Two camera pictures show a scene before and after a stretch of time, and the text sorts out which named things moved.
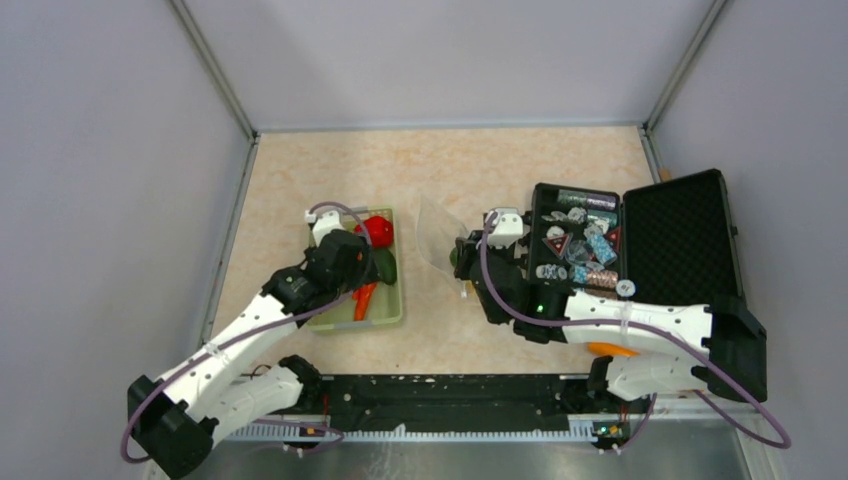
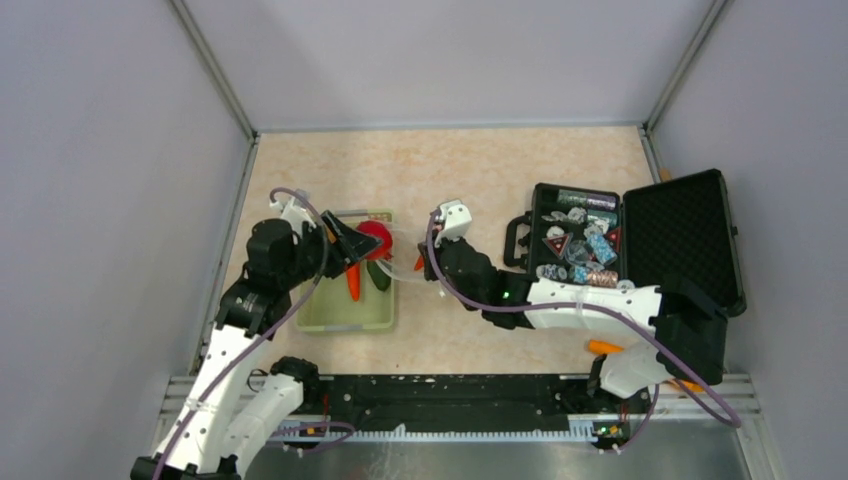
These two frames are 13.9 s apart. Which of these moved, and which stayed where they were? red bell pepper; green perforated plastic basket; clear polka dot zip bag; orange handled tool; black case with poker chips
Moved: clear polka dot zip bag; red bell pepper
Stayed: orange handled tool; black case with poker chips; green perforated plastic basket
